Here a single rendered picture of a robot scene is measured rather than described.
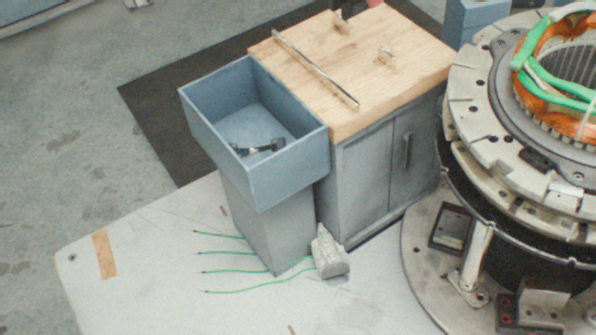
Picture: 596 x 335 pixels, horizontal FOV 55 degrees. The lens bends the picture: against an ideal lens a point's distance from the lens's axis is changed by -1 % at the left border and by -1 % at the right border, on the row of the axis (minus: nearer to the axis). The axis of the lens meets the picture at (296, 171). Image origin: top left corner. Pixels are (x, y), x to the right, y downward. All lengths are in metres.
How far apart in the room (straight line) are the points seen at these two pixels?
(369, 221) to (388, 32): 0.28
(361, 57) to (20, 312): 1.48
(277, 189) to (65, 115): 1.85
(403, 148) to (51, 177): 1.65
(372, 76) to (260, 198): 0.20
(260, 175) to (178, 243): 0.33
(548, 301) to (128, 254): 0.61
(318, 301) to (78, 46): 2.13
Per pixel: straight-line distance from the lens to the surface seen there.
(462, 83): 0.67
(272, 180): 0.66
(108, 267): 0.95
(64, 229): 2.08
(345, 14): 0.61
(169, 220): 0.97
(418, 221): 0.90
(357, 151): 0.73
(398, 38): 0.78
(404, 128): 0.77
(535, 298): 0.80
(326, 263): 0.84
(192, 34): 2.66
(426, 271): 0.86
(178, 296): 0.89
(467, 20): 0.91
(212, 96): 0.77
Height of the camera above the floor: 1.54
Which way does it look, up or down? 50 degrees down
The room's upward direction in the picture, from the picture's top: 7 degrees counter-clockwise
